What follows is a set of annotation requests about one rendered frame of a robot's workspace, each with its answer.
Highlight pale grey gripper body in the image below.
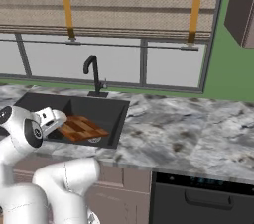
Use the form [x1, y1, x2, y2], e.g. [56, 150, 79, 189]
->
[42, 109, 69, 138]

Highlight brown wooden cutting board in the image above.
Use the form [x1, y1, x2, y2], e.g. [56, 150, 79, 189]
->
[57, 114, 110, 143]

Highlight black sink basin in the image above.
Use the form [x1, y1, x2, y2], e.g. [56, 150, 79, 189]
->
[13, 91, 131, 151]

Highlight brown cabinet door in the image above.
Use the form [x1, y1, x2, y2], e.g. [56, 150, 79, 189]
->
[86, 186, 152, 224]

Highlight black tap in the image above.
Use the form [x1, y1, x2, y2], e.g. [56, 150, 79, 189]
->
[82, 55, 110, 99]

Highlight grey framed window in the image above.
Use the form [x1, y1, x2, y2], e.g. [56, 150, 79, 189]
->
[0, 0, 230, 95]

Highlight thin grey blind rod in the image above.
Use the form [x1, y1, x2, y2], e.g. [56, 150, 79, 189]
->
[0, 38, 200, 52]

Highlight brown drawer front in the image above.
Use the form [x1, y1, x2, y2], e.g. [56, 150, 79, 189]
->
[98, 163, 154, 194]

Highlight beige woven window blind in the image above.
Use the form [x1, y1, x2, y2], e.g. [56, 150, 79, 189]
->
[0, 0, 223, 43]

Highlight black dishwasher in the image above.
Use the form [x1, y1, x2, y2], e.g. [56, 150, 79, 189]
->
[148, 170, 254, 224]

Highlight yellow blind strap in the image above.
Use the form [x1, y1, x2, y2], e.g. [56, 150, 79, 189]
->
[187, 0, 209, 45]
[56, 0, 77, 42]

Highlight black dishwasher handle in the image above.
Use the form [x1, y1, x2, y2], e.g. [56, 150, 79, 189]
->
[184, 188, 235, 211]

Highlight dark brown wall cabinet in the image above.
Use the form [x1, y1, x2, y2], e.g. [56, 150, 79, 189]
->
[223, 0, 254, 50]

